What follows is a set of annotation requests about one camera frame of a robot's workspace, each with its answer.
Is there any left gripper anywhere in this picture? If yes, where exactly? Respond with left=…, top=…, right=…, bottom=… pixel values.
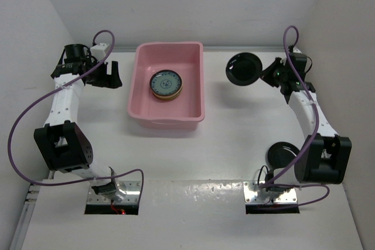
left=86, top=57, right=122, bottom=89

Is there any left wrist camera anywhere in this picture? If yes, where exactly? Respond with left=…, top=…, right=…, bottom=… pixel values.
left=90, top=43, right=111, bottom=61

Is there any black plate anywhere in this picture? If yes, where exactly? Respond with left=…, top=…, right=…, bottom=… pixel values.
left=266, top=142, right=299, bottom=170
left=226, top=52, right=263, bottom=86

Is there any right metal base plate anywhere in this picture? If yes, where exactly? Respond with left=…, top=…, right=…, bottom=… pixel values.
left=243, top=181, right=298, bottom=206

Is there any metal base plate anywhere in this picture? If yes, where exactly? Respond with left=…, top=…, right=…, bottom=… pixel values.
left=86, top=181, right=141, bottom=206
left=243, top=181, right=298, bottom=206

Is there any blue patterned plate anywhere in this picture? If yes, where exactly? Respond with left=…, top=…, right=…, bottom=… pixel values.
left=149, top=70, right=183, bottom=96

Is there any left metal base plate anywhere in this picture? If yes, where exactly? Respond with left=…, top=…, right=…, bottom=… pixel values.
left=86, top=181, right=141, bottom=206

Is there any yellow patterned plate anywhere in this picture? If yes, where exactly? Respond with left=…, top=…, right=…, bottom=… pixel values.
left=153, top=93, right=180, bottom=101

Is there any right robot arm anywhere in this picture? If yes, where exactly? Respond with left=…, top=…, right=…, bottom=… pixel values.
left=261, top=53, right=352, bottom=188

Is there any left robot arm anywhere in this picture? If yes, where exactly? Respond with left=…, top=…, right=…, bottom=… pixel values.
left=33, top=43, right=127, bottom=203

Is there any pink plastic bin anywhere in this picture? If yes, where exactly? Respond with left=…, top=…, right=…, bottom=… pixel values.
left=127, top=42, right=205, bottom=131

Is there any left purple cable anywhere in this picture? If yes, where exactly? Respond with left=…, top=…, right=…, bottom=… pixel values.
left=7, top=29, right=144, bottom=186

